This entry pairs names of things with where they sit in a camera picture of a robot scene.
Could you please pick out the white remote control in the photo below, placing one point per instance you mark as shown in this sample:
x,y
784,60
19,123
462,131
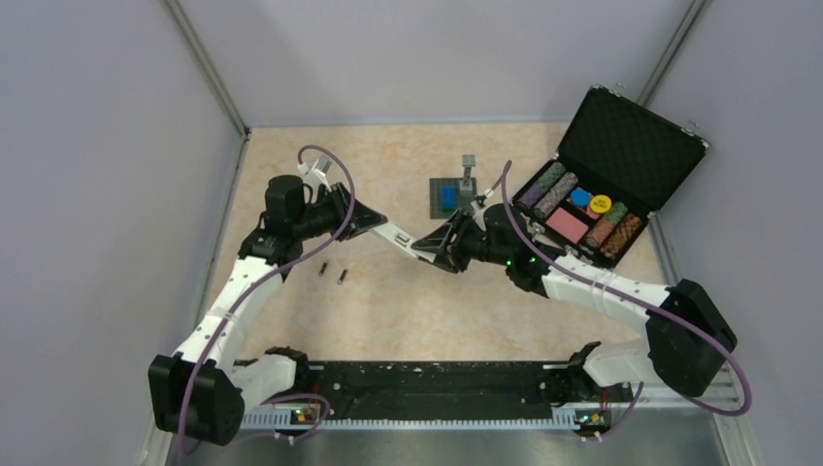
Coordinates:
x,y
401,240

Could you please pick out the pink card deck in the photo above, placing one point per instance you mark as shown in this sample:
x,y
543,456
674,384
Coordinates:
x,y
567,225

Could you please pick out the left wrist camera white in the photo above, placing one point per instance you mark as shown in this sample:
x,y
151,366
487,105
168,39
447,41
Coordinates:
x,y
315,174

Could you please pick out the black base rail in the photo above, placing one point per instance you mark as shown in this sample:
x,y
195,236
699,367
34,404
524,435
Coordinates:
x,y
459,393

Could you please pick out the yellow dealer button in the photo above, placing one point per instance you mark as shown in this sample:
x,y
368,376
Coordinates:
x,y
600,204

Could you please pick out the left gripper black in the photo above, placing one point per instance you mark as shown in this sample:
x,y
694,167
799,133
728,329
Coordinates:
x,y
362,219

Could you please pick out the blue lego brick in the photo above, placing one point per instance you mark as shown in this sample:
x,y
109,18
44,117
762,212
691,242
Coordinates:
x,y
449,198

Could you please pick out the black poker chip case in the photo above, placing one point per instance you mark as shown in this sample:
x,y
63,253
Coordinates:
x,y
619,148

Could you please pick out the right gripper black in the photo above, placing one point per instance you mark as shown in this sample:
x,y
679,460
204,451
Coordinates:
x,y
439,241

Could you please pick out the blue round chip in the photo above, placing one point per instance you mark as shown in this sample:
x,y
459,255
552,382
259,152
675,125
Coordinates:
x,y
580,197

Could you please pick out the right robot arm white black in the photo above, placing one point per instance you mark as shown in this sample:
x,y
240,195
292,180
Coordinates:
x,y
680,328

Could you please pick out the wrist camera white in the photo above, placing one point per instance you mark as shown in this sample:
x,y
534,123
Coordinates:
x,y
479,204
315,174

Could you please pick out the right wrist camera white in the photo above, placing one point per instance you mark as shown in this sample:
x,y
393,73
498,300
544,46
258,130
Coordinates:
x,y
479,204

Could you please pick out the grey lego tower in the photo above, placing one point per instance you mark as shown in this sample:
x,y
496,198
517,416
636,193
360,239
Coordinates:
x,y
466,185

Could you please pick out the grey lego baseplate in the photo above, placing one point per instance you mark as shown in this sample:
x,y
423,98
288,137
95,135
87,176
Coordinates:
x,y
435,187

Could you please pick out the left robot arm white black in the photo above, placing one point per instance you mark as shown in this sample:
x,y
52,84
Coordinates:
x,y
203,389

